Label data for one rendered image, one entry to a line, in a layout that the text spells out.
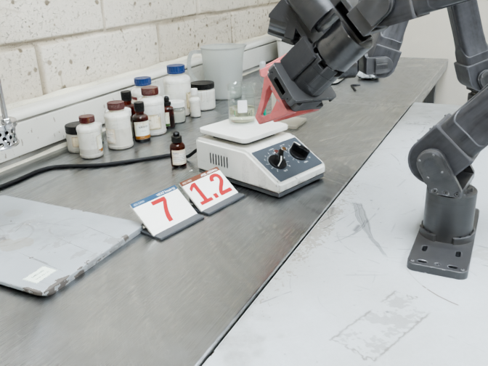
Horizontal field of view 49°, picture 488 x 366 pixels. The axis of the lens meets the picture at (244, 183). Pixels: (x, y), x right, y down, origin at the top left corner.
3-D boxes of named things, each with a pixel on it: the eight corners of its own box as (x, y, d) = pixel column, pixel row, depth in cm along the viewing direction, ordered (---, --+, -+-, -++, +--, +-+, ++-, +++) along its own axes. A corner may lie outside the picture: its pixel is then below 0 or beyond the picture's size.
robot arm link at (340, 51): (298, 40, 71) (333, 3, 66) (319, 34, 75) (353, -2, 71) (330, 80, 70) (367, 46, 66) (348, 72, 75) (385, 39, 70)
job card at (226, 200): (245, 196, 88) (244, 173, 87) (208, 216, 82) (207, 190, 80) (217, 189, 92) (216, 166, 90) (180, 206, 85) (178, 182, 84)
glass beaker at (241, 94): (262, 124, 98) (261, 80, 95) (237, 129, 95) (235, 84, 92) (245, 118, 103) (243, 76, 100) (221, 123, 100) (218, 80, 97)
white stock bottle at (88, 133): (85, 160, 108) (78, 120, 105) (77, 155, 112) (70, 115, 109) (107, 156, 111) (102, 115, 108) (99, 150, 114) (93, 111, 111)
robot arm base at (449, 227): (410, 210, 62) (475, 220, 59) (435, 158, 79) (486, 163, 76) (405, 269, 65) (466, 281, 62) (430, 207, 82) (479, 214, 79)
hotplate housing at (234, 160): (326, 178, 95) (327, 134, 92) (279, 200, 86) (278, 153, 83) (237, 154, 109) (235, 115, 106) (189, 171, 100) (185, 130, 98)
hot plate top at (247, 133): (290, 128, 96) (290, 123, 96) (245, 144, 88) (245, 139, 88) (242, 118, 104) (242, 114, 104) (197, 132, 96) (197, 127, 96)
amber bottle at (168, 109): (171, 125, 132) (168, 94, 129) (177, 127, 130) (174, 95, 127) (160, 127, 130) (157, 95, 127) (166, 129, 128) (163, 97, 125)
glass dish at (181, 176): (170, 186, 93) (168, 174, 93) (196, 179, 97) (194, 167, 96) (186, 195, 89) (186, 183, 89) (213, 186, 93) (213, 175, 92)
